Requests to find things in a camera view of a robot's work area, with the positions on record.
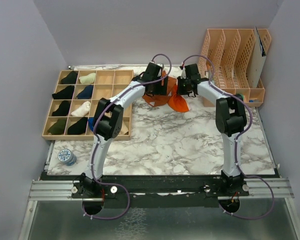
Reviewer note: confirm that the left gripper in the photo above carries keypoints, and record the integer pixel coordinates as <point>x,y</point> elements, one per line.
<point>161,90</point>

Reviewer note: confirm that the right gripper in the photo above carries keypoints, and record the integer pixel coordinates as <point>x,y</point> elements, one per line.
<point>180,80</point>

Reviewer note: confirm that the bright orange underwear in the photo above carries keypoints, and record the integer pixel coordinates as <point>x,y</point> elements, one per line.
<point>177,102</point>

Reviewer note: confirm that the rust brown underwear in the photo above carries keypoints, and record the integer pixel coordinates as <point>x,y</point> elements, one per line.
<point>162,92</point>

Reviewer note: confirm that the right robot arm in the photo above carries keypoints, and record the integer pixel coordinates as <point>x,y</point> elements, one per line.
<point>230,121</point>

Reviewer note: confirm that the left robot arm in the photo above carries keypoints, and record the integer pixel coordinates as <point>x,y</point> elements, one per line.
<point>108,120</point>

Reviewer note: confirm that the light green rolled underwear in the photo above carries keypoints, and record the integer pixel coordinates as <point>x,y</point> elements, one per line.
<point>87,79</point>

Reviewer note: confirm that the beige rolled underwear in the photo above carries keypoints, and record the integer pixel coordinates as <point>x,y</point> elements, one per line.
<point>124,129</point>

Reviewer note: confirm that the navy rolled underwear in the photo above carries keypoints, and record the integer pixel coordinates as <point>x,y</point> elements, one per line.
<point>86,93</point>

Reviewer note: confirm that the white rolled underwear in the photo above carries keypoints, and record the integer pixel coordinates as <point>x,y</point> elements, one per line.
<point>80,108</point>

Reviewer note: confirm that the blue rolled underwear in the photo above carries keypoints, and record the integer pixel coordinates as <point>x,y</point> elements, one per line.
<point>91,123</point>

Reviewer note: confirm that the black rolled underwear top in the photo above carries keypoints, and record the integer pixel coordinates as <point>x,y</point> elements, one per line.
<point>70,79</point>

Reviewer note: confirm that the black rolled underwear second row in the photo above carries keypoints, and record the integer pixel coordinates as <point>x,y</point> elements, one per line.
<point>64,94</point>

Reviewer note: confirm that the black rolled underwear bottom row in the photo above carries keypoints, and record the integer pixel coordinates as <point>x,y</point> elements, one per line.
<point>79,127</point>

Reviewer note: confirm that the black rolled underwear third row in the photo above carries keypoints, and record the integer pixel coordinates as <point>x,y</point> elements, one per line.
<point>60,108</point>

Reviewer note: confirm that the dark green rolled underwear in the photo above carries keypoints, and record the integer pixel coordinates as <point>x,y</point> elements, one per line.
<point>58,127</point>

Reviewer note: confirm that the pink plastic file rack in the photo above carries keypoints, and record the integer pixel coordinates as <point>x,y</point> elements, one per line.
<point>231,52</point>

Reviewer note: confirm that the green object in rack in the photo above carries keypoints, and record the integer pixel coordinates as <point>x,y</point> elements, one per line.
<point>240,96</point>

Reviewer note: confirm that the white board in rack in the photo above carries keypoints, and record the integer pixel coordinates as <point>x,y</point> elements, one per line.
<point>258,56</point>

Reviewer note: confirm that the wooden compartment organizer tray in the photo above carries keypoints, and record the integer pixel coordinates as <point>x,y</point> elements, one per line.
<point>107,84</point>

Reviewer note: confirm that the blue white round tin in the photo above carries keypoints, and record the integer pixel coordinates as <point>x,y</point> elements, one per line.
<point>67,157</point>

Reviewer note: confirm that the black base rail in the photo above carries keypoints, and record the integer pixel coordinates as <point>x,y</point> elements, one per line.
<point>147,182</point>

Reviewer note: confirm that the aluminium extrusion rail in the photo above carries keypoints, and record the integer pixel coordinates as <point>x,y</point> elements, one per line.
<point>253,188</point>

